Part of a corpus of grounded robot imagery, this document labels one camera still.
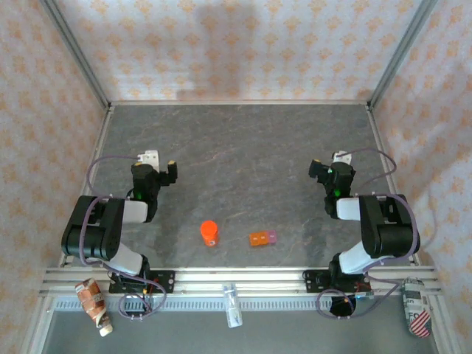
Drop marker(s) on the orange pill bottle cap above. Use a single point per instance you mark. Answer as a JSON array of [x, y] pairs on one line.
[[208, 228]]

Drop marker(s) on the orange pill bottle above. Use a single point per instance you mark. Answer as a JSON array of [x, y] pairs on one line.
[[211, 239]]

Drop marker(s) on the orange and pink pill organizer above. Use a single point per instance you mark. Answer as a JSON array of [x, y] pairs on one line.
[[262, 238]]

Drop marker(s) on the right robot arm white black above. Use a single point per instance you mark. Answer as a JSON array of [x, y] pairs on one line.
[[387, 236]]

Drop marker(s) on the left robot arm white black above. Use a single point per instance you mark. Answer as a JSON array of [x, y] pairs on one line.
[[92, 236]]

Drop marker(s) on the small green circuit board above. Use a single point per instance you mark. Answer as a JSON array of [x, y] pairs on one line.
[[365, 295]]

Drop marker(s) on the crumpled brown drink bottle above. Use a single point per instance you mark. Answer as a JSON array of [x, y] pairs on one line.
[[90, 296]]

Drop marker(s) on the white orange patterned cloth backdrop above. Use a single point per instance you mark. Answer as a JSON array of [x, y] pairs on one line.
[[236, 48]]

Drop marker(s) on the newsprint can with flag print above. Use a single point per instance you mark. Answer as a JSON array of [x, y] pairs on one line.
[[414, 302]]

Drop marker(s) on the clear plastic bottle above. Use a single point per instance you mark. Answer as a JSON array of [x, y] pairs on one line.
[[232, 306]]

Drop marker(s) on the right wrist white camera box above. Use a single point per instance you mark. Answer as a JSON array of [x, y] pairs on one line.
[[346, 158]]

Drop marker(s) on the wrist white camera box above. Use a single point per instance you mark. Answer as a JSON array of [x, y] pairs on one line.
[[152, 158], [346, 158]]

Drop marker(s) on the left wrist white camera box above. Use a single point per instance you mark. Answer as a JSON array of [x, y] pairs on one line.
[[152, 158]]

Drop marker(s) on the thin aluminium frame rail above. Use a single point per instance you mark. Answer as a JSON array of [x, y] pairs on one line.
[[236, 103], [100, 144], [380, 140]]

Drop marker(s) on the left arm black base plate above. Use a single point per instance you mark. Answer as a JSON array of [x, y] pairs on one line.
[[166, 282]]

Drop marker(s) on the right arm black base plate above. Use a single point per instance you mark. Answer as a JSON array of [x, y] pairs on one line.
[[313, 280]]

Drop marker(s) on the aluminium frame post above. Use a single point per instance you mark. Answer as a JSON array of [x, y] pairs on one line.
[[403, 51], [77, 51]]

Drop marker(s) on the wide aluminium frame rail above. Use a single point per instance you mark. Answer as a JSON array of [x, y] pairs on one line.
[[258, 282]]

